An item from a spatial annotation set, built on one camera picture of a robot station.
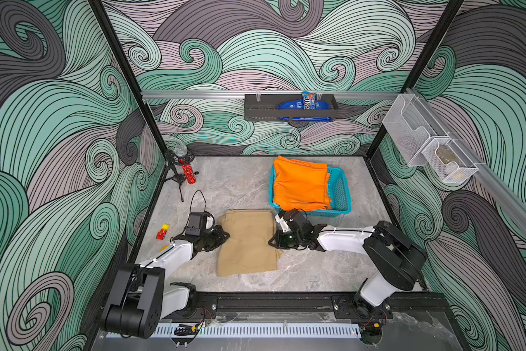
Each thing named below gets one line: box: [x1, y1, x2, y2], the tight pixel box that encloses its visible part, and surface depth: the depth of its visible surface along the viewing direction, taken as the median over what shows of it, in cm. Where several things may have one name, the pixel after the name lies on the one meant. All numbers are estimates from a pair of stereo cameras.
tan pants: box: [216, 208, 283, 277], surface depth 87 cm
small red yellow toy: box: [156, 223, 171, 241], surface depth 92 cm
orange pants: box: [273, 155, 332, 212], surface depth 100 cm
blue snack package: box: [277, 91, 333, 122], surface depth 94 cm
